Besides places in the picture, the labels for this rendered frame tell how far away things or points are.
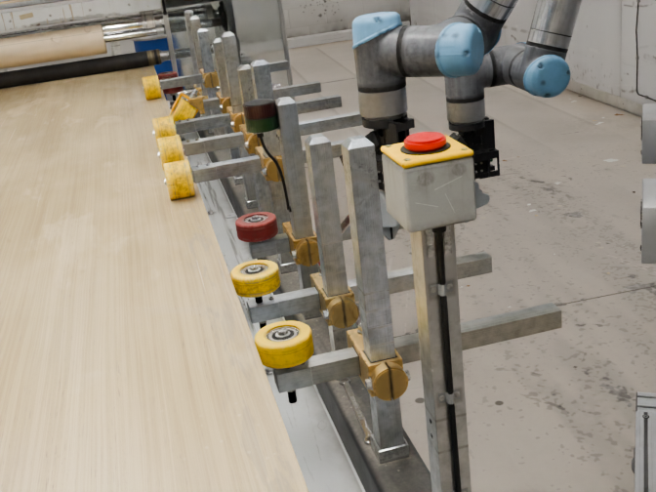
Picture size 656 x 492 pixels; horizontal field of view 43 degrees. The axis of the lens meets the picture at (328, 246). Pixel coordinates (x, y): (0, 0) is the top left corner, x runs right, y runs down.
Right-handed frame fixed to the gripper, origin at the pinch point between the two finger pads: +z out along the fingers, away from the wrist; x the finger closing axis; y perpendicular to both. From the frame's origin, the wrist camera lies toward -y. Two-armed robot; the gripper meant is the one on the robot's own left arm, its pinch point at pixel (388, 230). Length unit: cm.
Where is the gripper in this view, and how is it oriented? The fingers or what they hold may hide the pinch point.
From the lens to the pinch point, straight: 140.9
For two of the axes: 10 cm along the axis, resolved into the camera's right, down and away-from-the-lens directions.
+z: 1.2, 9.2, 3.7
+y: 5.6, 2.4, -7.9
